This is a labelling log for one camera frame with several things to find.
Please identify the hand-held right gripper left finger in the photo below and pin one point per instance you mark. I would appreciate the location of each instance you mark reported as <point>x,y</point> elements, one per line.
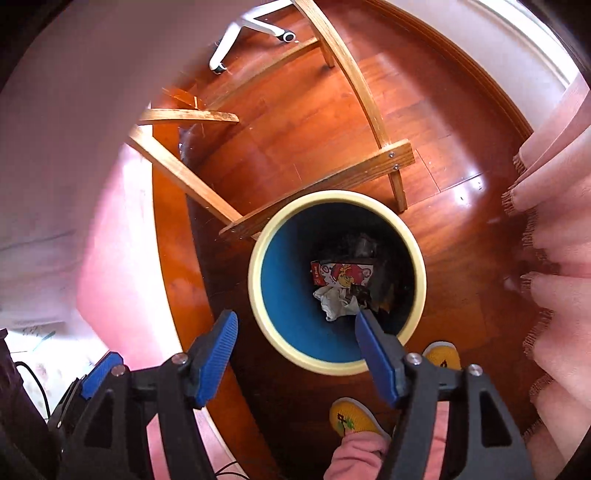
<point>214,355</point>

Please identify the red cartoon print carton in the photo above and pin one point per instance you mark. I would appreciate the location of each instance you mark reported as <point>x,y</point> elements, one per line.
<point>341,274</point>

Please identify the pink fringed curtain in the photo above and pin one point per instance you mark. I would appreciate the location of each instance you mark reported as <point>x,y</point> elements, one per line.
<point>563,230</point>

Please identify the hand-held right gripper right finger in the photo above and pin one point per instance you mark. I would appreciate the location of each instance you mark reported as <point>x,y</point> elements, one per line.
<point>376,364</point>

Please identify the cream rimmed trash bin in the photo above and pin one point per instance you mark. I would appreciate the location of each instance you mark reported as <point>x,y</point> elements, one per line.
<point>295,295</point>

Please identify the black patterned wrapper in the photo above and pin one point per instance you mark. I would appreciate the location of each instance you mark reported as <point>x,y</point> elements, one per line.
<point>361,295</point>

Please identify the grey office chair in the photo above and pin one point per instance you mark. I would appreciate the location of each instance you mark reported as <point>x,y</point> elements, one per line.
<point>249,21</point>

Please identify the pink blanket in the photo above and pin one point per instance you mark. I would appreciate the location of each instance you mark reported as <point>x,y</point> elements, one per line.
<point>92,184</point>

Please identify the person's left pink trouser leg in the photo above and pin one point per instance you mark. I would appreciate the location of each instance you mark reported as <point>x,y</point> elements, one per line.
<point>355,457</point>

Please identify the person's right pink trouser leg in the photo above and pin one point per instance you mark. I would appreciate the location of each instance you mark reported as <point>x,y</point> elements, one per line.
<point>441,429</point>

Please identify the white paper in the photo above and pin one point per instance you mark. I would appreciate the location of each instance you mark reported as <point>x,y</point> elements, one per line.
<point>334,304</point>

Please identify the tree print tablecloth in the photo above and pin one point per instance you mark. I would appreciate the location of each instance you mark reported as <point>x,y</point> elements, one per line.
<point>37,341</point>

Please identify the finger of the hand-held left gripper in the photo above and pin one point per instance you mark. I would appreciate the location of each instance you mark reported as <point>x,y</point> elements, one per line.
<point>99,374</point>

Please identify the black packet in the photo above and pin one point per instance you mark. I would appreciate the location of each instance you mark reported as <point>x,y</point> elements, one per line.
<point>360,244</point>

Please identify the wooden table frame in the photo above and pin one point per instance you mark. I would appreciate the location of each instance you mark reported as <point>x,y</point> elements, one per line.
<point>369,166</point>

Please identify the person's pink trouser leg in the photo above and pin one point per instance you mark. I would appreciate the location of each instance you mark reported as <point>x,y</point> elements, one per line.
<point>441,429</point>
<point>355,457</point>

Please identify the yellow slipper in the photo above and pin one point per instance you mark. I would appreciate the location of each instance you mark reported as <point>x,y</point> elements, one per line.
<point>355,415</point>
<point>443,354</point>

